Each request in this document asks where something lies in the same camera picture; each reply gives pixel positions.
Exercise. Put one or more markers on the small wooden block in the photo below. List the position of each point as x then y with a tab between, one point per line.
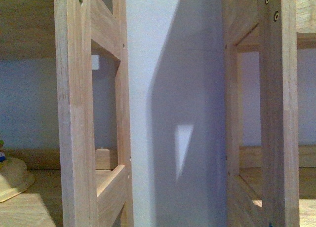
103	161

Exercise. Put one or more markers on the cream hat toy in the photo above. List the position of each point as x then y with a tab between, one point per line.
15	178

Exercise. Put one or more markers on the small colourful figurine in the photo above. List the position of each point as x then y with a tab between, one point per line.
2	154

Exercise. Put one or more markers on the left wooden shelf frame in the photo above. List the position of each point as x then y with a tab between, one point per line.
68	190

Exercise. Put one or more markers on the wooden shelf frame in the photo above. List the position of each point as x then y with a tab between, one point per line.
68	190
273	185

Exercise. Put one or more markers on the right wooden shelf frame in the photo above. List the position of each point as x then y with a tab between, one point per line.
273	185

